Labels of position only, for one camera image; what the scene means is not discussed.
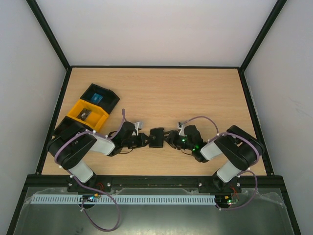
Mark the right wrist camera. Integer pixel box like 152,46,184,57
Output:
177,121,187,136

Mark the black plastic bin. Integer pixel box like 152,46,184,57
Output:
80,83,120,115
53,117,85,140

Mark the yellow plastic bin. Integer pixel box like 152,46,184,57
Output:
67,99,109,132

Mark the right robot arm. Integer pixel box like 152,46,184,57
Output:
163,125,265,192

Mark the black card holder wallet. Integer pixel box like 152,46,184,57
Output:
149,127,164,148

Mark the black plastic bin far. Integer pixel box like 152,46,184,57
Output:
80,83,120,115

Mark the black VIP card in bin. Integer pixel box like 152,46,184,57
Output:
77,109,91,121

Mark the black frame post left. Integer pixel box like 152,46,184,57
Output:
25,0,71,71

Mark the blue card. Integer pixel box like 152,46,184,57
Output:
90,93,103,103

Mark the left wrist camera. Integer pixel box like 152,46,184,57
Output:
132,121,143,136

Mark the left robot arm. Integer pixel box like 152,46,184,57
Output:
47,121,150,183

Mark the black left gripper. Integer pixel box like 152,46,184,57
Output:
123,133,152,149

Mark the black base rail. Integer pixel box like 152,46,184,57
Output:
23,174,286,194

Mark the grey slotted cable duct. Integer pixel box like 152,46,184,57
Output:
30,194,216,205

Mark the black frame post right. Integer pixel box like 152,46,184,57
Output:
241,0,288,71

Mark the black plastic bin near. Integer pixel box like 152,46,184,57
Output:
53,117,85,140

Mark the black frame post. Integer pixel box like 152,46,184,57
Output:
25,0,71,71
241,0,288,71

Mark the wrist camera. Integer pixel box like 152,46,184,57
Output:
132,121,143,136
177,121,187,136

